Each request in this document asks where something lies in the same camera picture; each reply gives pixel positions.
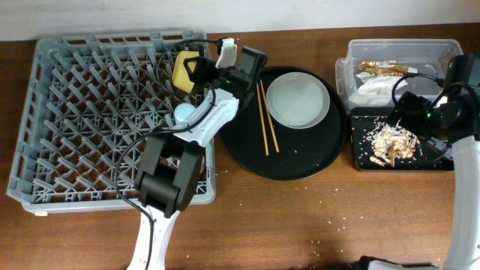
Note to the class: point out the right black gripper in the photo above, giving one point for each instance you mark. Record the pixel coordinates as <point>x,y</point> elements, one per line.
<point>418,106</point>

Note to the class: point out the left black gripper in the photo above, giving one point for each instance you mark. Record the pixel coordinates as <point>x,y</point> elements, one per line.
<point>205,65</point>

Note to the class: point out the yellow plastic bowl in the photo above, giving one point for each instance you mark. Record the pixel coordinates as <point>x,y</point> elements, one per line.
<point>180,76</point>

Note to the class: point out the peanut shells and rice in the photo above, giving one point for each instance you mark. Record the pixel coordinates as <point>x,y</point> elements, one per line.
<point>390,144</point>

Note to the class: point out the blue plastic cup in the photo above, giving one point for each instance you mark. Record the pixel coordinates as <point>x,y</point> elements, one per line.
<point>182,112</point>

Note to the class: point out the white paper napkin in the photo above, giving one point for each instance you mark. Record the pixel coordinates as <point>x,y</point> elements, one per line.
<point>374,91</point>

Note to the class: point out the grey round plate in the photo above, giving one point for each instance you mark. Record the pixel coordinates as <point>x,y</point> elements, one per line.
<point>298,100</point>

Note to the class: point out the wooden chopstick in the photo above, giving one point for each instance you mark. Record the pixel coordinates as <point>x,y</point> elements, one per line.
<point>272,127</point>
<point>262,121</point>

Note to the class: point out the gold snack wrapper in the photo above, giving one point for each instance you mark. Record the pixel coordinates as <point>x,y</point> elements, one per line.
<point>386,68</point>

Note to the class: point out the pink plastic cup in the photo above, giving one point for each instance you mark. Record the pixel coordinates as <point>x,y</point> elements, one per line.
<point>203,164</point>

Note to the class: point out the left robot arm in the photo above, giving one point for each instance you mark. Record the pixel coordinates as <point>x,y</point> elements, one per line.
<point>170,165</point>

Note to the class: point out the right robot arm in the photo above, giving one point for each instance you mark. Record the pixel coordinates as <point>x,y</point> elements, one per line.
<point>452,116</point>

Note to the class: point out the black rectangular waste tray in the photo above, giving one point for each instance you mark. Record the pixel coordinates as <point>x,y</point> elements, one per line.
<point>366,122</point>

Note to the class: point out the clear plastic waste bin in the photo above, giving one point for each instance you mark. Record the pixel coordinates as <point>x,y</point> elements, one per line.
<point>428,56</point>

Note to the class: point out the grey plastic dishwasher rack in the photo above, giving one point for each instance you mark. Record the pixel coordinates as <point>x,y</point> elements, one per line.
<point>88,98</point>

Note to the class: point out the round black serving tray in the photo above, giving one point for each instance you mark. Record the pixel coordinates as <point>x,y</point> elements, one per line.
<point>302,152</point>

